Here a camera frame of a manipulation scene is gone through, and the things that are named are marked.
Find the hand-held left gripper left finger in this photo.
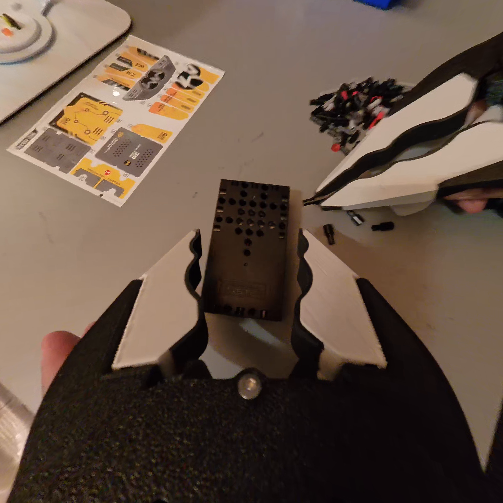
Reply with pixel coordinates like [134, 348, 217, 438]
[111, 229, 209, 376]

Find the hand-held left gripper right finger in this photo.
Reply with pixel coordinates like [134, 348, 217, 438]
[292, 228, 388, 381]

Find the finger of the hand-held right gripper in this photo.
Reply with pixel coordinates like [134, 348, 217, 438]
[314, 72, 482, 195]
[316, 116, 503, 217]

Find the pile of black red pins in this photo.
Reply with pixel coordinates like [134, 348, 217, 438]
[310, 77, 413, 155]

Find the black perforated block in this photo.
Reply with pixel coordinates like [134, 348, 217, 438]
[202, 179, 291, 322]

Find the person's right hand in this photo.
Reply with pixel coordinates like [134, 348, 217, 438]
[444, 188, 494, 215]

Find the person's left hand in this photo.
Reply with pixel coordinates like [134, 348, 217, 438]
[41, 322, 97, 397]

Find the yellow grey sticker sheet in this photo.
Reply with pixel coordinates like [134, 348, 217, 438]
[7, 35, 225, 207]

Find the silver metal cylinder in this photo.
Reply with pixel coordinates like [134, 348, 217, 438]
[0, 379, 34, 488]

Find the white flat tray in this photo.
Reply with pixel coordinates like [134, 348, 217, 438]
[0, 0, 132, 124]

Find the white round dish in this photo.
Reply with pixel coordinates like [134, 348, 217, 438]
[0, 0, 53, 64]

